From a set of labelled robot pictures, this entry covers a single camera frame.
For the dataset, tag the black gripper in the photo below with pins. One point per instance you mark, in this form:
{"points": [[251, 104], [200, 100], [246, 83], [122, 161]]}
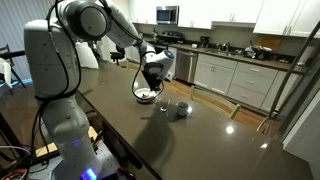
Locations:
{"points": [[151, 72]]}

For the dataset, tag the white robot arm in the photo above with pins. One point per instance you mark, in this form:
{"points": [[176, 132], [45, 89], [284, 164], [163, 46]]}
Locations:
{"points": [[55, 71]]}

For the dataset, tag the white bowl with nuts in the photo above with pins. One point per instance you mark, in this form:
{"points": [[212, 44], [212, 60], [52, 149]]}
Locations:
{"points": [[145, 95]]}

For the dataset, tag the clear glass cup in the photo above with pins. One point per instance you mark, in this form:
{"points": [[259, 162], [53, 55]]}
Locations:
{"points": [[164, 104]]}

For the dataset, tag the stainless steel dishwasher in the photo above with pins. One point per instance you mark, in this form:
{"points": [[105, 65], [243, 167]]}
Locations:
{"points": [[186, 62]]}

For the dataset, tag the black office chair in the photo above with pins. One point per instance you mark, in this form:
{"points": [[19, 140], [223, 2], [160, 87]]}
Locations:
{"points": [[119, 54]]}

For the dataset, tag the black stove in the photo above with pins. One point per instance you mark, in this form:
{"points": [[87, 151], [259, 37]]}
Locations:
{"points": [[169, 37]]}

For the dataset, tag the stainless steel microwave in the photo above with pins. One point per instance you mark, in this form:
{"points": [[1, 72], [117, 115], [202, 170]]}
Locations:
{"points": [[167, 14]]}

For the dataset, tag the black coffee maker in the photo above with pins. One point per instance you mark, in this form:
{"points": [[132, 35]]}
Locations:
{"points": [[204, 41]]}

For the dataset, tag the kitchen sink faucet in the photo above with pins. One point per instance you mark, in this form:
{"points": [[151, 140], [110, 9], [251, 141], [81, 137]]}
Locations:
{"points": [[226, 46]]}

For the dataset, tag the wooden chair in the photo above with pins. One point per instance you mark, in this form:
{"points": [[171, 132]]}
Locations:
{"points": [[215, 102]]}

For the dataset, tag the white lower kitchen cabinets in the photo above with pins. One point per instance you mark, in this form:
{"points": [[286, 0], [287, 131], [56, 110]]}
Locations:
{"points": [[251, 84]]}

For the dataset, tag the white kitchen cabinets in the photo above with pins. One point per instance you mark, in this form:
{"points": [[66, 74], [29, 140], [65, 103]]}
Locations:
{"points": [[295, 18], [251, 84]]}

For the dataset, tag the white upper kitchen cabinets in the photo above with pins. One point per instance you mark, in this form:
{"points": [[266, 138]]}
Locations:
{"points": [[295, 18]]}

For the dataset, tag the stainless steel refrigerator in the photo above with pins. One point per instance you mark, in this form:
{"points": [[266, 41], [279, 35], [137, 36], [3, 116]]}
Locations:
{"points": [[281, 119]]}

